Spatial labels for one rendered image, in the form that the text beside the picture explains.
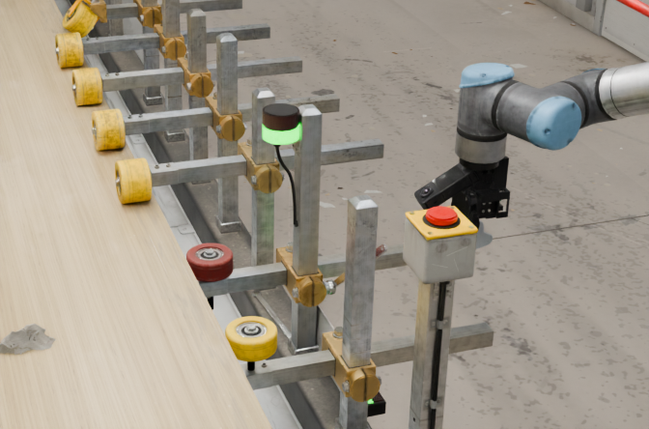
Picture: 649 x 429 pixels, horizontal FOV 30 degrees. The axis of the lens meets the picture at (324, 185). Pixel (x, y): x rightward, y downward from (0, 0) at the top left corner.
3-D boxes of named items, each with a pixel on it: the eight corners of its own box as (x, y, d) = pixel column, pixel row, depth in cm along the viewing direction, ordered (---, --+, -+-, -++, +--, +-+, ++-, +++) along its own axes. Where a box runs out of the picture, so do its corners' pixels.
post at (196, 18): (205, 202, 286) (202, 6, 265) (209, 209, 283) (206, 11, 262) (190, 204, 285) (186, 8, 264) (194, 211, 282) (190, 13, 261)
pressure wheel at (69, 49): (85, 62, 284) (81, 69, 292) (80, 28, 285) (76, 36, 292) (59, 64, 283) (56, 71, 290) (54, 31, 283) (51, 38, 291)
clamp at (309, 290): (301, 268, 221) (301, 243, 219) (326, 304, 209) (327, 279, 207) (271, 272, 219) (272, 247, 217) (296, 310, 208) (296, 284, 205)
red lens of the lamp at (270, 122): (292, 114, 200) (293, 101, 199) (304, 128, 195) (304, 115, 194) (257, 118, 198) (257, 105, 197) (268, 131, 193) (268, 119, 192)
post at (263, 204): (268, 308, 244) (269, 85, 223) (272, 317, 241) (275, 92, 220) (251, 311, 243) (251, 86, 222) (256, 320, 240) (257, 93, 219)
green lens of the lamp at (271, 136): (292, 128, 201) (292, 115, 200) (303, 142, 196) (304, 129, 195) (257, 131, 199) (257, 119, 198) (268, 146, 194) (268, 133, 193)
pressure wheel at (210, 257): (226, 294, 216) (226, 237, 212) (239, 316, 210) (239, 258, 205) (183, 300, 214) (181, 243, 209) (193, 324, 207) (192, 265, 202)
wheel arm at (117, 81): (297, 68, 284) (297, 53, 282) (302, 72, 281) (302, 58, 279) (84, 88, 268) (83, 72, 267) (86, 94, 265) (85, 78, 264)
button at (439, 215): (448, 215, 155) (449, 203, 154) (462, 229, 151) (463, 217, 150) (419, 219, 153) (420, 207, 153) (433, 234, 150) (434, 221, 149)
